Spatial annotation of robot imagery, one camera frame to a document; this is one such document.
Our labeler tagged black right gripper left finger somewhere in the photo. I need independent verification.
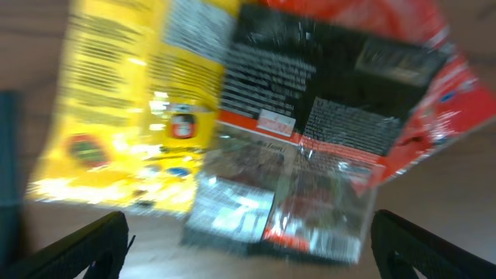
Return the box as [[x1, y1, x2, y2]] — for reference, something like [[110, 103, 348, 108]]
[[1, 211, 134, 279]]

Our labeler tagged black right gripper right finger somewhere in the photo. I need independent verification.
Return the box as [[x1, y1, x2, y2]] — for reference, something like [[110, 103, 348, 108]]
[[370, 209, 495, 279]]

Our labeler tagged yellow snack bag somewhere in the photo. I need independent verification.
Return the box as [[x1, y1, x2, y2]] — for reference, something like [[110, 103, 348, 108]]
[[27, 0, 240, 215]]

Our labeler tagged red snack bag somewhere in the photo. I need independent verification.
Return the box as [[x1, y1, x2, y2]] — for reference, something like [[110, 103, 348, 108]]
[[263, 0, 495, 181]]

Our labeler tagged black clear jerky bag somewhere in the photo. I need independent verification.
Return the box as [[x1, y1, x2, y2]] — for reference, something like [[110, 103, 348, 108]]
[[181, 4, 446, 264]]

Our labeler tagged dark green box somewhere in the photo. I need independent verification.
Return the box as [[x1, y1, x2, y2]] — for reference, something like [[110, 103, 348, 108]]
[[1, 90, 22, 269]]

